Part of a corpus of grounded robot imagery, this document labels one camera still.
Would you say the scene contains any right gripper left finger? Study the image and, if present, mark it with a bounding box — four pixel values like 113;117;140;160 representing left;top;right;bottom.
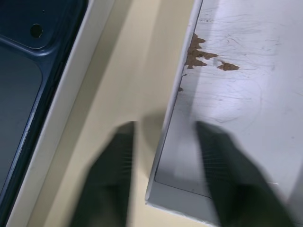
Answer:
70;121;140;227

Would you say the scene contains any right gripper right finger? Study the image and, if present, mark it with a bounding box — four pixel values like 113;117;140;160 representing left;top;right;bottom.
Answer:
195;121;294;227

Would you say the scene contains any dark blue smartphone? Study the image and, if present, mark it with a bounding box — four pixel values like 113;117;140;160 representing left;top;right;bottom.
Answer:
0;0;89;192

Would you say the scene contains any white box base tray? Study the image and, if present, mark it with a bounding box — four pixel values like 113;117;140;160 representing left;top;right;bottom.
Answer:
144;0;303;227

